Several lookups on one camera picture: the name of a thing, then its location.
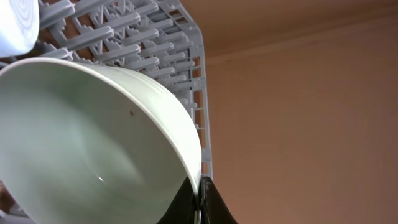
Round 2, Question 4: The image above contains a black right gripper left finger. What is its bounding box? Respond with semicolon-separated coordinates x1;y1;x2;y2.
157;177;195;224

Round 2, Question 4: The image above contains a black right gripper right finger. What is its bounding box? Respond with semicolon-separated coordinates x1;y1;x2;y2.
200;176;238;224

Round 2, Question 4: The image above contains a mint green bowl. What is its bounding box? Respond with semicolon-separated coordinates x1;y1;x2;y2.
1;58;201;223

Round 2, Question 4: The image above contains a light blue bowl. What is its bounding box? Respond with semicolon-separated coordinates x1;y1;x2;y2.
1;0;39;58

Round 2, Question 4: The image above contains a grey dishwasher rack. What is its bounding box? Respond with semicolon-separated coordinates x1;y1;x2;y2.
0;0;214;218

